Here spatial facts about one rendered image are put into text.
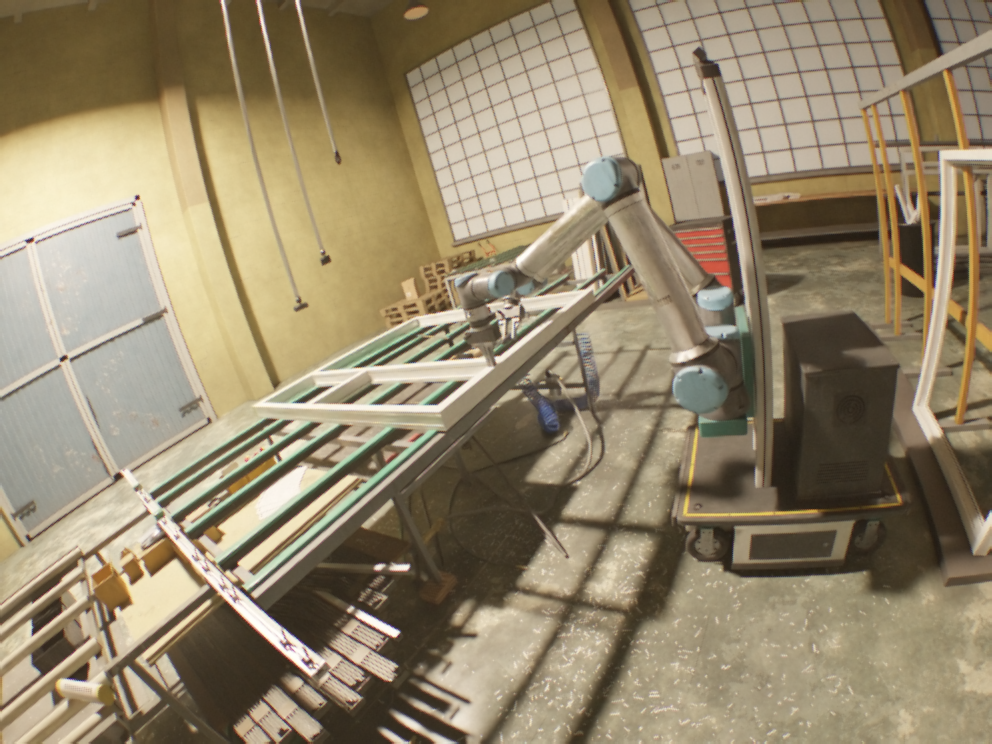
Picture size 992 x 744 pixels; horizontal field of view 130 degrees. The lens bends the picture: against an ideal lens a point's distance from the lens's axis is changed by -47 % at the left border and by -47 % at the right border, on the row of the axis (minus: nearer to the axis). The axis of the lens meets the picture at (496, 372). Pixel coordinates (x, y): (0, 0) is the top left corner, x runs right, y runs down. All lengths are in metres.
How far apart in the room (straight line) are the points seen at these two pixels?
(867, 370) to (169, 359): 7.79
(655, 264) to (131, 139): 8.26
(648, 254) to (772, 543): 1.13
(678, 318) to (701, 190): 7.48
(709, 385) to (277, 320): 7.90
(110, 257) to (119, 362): 1.63
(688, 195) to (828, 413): 7.38
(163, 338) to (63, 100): 4.64
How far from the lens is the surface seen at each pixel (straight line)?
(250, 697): 1.75
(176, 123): 8.46
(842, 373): 1.46
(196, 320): 7.88
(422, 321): 3.33
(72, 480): 7.52
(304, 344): 8.71
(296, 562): 1.15
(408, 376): 2.07
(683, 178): 8.62
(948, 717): 1.75
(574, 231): 1.41
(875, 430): 1.61
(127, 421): 7.48
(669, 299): 1.16
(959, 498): 2.26
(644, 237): 1.15
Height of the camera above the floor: 1.44
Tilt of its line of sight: 18 degrees down
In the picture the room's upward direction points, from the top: 17 degrees counter-clockwise
